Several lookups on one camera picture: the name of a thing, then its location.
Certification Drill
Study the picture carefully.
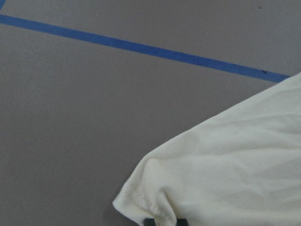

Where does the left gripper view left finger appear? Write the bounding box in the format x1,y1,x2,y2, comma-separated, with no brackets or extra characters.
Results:
143,218,156,226

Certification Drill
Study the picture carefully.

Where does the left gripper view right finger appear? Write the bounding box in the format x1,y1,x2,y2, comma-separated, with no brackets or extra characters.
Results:
176,218,189,226

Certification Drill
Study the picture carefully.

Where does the beige long-sleeve printed shirt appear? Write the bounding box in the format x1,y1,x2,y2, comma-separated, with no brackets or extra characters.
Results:
113,74,301,226

